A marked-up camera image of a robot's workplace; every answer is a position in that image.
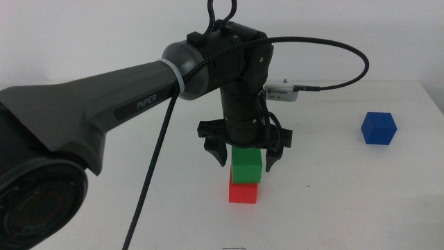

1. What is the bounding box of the green cube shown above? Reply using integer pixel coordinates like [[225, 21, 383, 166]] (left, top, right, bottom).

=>
[[230, 146, 264, 185]]

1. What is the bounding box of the red cube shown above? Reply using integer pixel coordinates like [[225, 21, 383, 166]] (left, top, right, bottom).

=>
[[228, 167, 259, 205]]

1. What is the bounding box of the blue cube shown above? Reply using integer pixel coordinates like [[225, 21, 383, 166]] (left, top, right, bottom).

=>
[[360, 111, 398, 146]]

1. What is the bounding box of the white zip tie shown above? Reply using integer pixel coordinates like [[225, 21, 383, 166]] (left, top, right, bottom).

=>
[[159, 58, 185, 101]]

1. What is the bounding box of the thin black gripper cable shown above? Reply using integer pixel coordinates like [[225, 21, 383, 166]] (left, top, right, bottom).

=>
[[257, 89, 284, 151]]

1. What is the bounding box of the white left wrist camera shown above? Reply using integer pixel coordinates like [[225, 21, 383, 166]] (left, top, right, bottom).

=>
[[263, 78, 300, 103]]

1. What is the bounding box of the black braided camera cable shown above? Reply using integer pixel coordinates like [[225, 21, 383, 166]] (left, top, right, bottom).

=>
[[121, 35, 370, 250]]

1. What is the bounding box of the black looped wrist cable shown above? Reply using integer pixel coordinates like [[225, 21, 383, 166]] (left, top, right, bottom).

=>
[[206, 0, 239, 35]]

